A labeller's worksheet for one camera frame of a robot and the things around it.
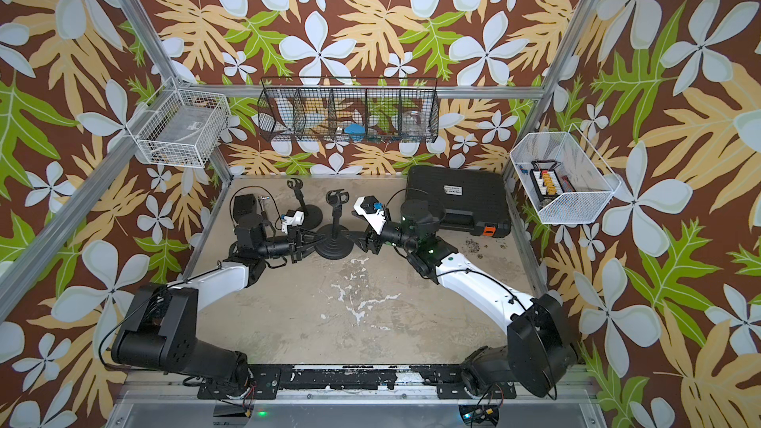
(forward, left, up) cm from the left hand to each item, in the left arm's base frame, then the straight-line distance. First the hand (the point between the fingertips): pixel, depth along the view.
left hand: (326, 237), depth 79 cm
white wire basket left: (+29, +45, +15) cm, 55 cm away
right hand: (0, -7, +8) cm, 10 cm away
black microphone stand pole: (+20, +12, -1) cm, 23 cm away
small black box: (+26, +37, -19) cm, 49 cm away
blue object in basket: (+37, -6, +8) cm, 38 cm away
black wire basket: (+43, -4, +11) cm, 45 cm away
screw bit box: (+16, -62, +7) cm, 65 cm away
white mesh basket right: (+14, -68, +7) cm, 70 cm away
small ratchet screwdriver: (+30, +30, -19) cm, 46 cm away
